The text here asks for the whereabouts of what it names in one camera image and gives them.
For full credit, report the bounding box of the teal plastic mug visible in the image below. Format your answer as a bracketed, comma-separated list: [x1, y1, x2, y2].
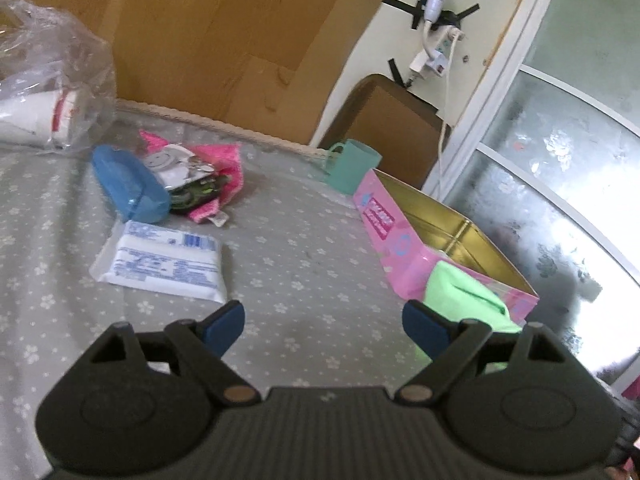
[324, 139, 382, 195]

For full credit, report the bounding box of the green soft cloth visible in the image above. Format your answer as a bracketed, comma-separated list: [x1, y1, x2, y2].
[422, 260, 524, 376]

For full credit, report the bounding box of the frosted glass sliding door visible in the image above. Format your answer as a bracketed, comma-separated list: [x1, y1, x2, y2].
[425, 0, 639, 391]

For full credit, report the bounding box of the wood-pattern wall panel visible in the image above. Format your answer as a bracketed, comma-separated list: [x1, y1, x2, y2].
[32, 0, 382, 144]

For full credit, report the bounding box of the brown cardboard sheet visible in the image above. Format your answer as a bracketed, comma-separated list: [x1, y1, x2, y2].
[319, 74, 442, 188]

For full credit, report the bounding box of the white paper cup stack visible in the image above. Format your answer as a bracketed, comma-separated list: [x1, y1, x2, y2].
[1, 89, 92, 148]

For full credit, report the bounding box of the blue plastic case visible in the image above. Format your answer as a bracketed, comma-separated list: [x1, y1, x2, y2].
[91, 144, 171, 223]

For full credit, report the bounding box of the pink soft cloth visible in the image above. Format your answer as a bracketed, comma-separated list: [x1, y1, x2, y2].
[139, 130, 244, 226]

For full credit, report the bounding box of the white smiley packet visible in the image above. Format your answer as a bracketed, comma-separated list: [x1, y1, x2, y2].
[142, 144, 232, 214]

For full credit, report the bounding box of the white blue tissue pack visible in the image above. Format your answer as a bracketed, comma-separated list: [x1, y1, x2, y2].
[89, 220, 227, 304]

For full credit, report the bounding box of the clear plastic bag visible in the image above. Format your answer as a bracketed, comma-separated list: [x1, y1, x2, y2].
[1, 0, 116, 154]

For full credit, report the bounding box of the pink gold-lined tin box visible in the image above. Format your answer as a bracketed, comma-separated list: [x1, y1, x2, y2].
[352, 169, 539, 323]

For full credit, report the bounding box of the white power strip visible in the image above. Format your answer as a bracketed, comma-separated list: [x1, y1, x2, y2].
[409, 25, 464, 78]

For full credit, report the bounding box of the grey floral bedsheet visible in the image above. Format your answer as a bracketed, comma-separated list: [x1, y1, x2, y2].
[1, 142, 428, 479]

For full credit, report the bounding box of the white power cable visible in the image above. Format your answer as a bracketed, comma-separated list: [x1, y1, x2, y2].
[422, 29, 464, 196]

